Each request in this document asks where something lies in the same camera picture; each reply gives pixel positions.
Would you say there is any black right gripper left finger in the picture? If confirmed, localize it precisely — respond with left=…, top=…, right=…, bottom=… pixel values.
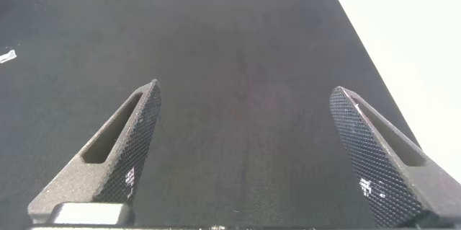
left=27, top=79, right=162, bottom=224

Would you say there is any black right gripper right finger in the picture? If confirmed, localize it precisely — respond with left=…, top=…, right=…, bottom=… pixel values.
left=328, top=85, right=461, bottom=229

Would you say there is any small clear plastic scrap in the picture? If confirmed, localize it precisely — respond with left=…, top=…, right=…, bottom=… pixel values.
left=0, top=49, right=18, bottom=64

